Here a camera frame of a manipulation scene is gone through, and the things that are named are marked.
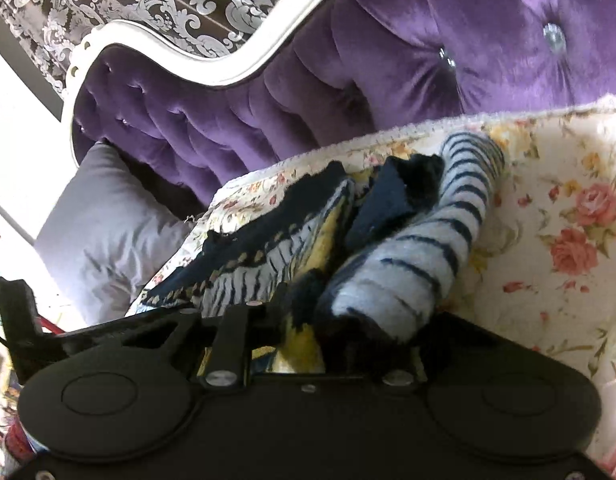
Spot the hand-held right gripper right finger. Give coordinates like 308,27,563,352
379,312,495,391

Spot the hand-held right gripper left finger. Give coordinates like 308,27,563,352
122,302,263,392

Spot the navy yellow patterned knit sweater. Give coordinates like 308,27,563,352
146,130,507,377

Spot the red hoop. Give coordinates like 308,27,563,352
35,316,69,338

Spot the grey pillow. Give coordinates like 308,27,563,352
34,142,195,329

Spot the floral bedspread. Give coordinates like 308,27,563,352
125,92,616,480

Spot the purple tufted headboard white frame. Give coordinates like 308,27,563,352
62,0,616,221

